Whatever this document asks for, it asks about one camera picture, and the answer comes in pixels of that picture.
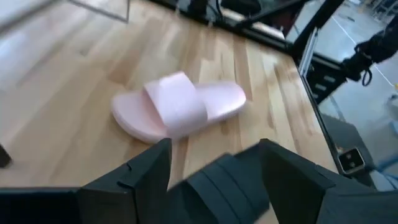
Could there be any pink slide sandal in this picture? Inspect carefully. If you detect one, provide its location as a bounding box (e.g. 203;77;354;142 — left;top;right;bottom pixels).
110;70;248;144

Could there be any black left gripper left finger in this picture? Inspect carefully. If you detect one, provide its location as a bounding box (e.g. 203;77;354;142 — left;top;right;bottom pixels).
0;138;173;224

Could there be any black slide sandal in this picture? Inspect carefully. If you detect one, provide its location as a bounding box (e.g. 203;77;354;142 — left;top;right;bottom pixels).
166;144;274;224

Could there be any black equipment with cable loop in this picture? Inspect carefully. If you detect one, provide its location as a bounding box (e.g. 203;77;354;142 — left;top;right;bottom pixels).
340;14;398;88

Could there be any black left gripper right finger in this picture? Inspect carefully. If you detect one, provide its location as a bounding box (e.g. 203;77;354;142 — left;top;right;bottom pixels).
259;139;398;224

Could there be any floor power outlet box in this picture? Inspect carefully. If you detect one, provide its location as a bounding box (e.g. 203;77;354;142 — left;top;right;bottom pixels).
337;146;366;175

